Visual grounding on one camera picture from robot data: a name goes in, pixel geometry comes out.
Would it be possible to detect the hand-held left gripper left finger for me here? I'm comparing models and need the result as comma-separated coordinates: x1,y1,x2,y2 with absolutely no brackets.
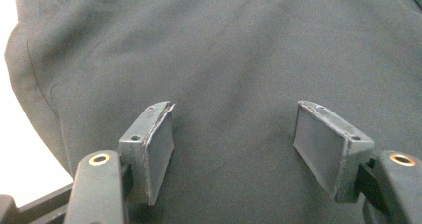
118,100,176,206

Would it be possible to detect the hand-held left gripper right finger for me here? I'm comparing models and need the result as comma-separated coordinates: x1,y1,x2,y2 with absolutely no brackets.
293,100,376,204

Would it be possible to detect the dark cloth garment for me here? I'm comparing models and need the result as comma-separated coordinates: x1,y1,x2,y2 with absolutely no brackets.
4,0,422,224

